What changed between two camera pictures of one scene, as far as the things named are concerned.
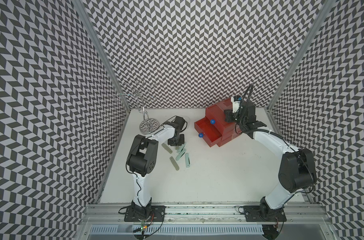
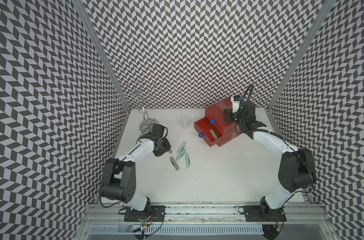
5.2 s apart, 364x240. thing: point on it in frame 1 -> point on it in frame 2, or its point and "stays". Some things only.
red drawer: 211,135 stays
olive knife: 174,163 stays
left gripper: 181,141 -> 167,147
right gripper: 227,115 stays
